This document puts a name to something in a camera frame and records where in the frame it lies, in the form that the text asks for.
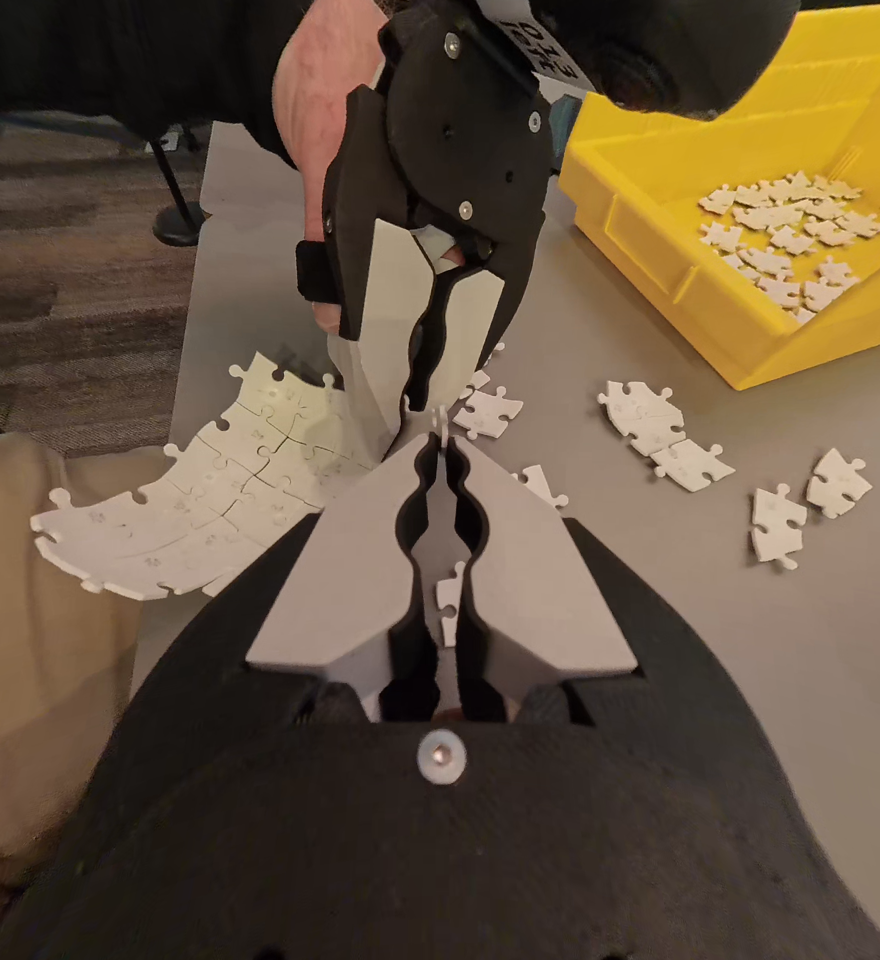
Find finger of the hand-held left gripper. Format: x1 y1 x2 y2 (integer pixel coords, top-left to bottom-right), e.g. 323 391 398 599
329 217 438 460
407 272 504 411

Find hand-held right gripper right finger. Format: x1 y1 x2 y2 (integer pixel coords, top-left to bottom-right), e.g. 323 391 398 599
449 435 640 719

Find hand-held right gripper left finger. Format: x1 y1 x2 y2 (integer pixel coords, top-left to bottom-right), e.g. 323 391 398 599
246 432 441 723

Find curved assembled puzzle ball section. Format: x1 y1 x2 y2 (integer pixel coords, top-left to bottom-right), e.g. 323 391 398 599
31 351 405 603

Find person's left forearm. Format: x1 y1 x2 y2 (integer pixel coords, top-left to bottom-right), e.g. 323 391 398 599
132 0 313 170

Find pointed white puzzle piece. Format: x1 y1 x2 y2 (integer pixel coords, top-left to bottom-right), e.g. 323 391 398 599
510 464 570 513

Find three joined white puzzle pieces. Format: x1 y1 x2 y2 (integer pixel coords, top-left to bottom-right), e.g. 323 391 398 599
596 380 736 493

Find loose white puzzle piece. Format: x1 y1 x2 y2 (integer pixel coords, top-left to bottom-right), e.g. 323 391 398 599
806 447 874 519

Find pile of white puzzle pieces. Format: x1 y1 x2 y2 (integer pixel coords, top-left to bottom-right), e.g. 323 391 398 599
698 170 880 326

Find person's left hand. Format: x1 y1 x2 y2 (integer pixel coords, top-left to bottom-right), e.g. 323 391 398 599
273 0 393 335

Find teal box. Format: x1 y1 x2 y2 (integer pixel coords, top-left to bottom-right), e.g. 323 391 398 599
551 96 585 171

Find black stand foot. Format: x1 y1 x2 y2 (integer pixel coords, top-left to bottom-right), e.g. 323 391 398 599
146 131 210 249

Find yellow plastic bin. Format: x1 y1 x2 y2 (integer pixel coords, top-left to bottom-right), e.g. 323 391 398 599
558 0 880 393

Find person's beige trousers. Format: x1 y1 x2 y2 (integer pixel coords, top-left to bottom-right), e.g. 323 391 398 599
0 431 208 960

